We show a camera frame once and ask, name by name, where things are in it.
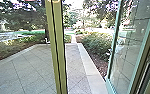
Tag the green framed glass door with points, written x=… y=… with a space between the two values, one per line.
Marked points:
x=124 y=66
x=56 y=50

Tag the green shrub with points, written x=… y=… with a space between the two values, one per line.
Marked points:
x=97 y=43

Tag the thin trunk tree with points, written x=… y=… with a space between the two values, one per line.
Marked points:
x=101 y=10

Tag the long green hedge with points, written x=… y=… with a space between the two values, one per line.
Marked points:
x=17 y=43

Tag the large tree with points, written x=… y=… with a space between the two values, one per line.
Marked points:
x=24 y=13

